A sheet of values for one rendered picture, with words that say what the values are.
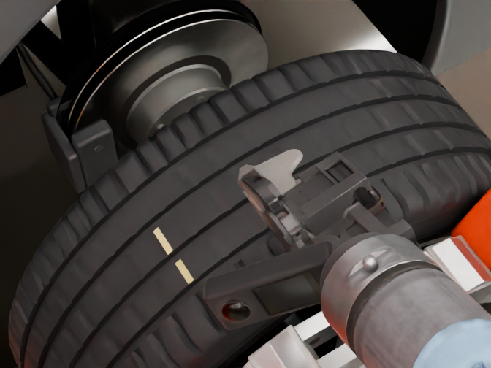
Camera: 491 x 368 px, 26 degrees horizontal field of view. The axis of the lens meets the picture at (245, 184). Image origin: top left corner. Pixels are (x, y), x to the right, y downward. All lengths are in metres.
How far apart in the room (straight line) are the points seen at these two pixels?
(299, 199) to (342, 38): 1.84
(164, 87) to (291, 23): 1.29
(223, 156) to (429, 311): 0.42
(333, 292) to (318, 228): 0.09
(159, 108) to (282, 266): 0.64
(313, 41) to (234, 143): 1.61
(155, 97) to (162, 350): 0.49
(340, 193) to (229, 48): 0.68
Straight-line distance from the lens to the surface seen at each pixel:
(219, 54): 1.51
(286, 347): 1.06
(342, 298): 0.78
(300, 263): 0.84
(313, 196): 0.88
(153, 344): 1.08
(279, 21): 2.73
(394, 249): 0.79
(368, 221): 0.85
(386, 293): 0.76
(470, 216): 1.15
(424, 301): 0.74
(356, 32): 2.72
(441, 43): 1.64
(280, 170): 0.94
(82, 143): 1.44
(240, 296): 0.86
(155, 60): 1.44
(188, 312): 1.06
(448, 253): 1.12
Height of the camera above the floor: 2.10
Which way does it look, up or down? 59 degrees down
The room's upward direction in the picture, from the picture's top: straight up
